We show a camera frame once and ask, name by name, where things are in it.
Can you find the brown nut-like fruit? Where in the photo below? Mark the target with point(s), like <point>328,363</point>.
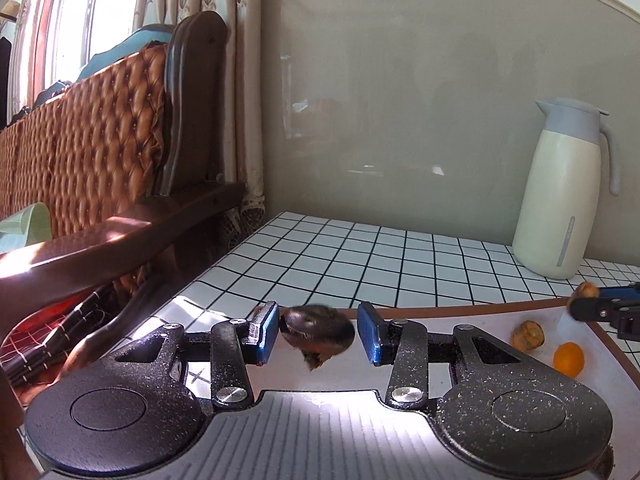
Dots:
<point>527,336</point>

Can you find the orange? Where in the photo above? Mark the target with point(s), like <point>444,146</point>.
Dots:
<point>569,359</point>

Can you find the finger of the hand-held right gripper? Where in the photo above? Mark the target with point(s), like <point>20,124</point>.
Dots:
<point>620,291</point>
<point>595,307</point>

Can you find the wooden sofa with orange cushion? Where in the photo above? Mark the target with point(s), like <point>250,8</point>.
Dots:
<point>100,135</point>

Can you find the cream thermos jug grey lid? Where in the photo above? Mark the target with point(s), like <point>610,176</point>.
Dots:
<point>555,200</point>

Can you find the white checked tablecloth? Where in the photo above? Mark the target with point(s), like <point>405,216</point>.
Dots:
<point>350,260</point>

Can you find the yellowish longan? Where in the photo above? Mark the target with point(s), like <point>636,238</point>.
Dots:
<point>586,290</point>

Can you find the straw hat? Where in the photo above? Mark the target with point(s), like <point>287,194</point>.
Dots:
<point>9,10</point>

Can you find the beige patterned curtain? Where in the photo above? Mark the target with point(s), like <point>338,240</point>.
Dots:
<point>240,85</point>

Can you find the dark water chestnut with tuft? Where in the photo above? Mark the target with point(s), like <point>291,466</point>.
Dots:
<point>320,332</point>

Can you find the blue cloth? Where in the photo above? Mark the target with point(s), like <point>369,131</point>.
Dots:
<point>135,42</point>

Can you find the light green plastic item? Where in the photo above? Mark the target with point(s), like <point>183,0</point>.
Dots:
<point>25,225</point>

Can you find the window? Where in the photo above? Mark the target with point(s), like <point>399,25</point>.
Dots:
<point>80,20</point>

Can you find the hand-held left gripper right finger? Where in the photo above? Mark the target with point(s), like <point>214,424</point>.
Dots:
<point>369,335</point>

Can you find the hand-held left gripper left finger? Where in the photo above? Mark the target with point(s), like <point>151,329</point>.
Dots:
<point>268,332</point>

